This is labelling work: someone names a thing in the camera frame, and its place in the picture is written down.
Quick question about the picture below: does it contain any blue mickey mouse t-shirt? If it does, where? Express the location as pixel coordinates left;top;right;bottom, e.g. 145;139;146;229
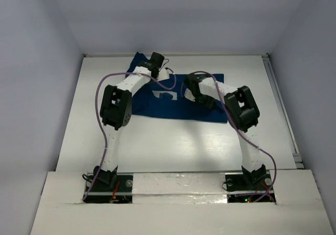
125;51;228;124

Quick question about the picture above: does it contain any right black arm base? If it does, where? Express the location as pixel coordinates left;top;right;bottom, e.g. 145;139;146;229
222;173;276;204

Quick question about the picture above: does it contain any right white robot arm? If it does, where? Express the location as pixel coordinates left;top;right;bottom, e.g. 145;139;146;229
184;73;266;189

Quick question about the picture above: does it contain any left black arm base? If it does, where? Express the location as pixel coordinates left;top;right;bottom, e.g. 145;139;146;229
84;174;133;204

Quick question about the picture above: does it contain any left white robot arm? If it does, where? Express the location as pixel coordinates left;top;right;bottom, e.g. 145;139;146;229
91;52;169;190

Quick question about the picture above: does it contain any silver foil tape strip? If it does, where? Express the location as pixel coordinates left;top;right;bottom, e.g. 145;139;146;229
132;173;227;205

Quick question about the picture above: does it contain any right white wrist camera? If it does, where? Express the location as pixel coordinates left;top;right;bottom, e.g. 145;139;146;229
184;89;195;102

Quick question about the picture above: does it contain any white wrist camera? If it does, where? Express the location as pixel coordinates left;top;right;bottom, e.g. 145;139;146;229
157;68;170;81
184;89;195;102

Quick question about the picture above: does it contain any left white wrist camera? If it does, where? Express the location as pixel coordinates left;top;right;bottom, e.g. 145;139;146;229
157;68;170;81

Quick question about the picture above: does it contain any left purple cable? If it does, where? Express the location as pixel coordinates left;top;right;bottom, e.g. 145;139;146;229
82;67;177;201

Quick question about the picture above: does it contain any purple cable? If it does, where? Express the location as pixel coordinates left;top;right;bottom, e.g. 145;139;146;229
82;67;177;201
180;71;276;203

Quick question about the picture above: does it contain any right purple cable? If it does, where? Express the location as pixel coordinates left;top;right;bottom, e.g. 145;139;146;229
180;71;276;203

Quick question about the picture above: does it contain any aluminium rail at table edge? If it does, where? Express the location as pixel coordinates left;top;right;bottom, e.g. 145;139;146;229
261;54;306;169

